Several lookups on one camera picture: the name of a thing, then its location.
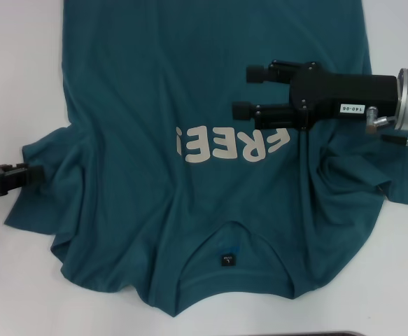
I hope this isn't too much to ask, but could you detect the teal T-shirt with FREE print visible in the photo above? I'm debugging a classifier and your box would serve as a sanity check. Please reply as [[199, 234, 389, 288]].
[[3, 0, 408, 309]]

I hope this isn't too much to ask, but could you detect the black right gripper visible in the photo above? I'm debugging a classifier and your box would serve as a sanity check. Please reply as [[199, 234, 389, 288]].
[[232, 59, 400, 132]]

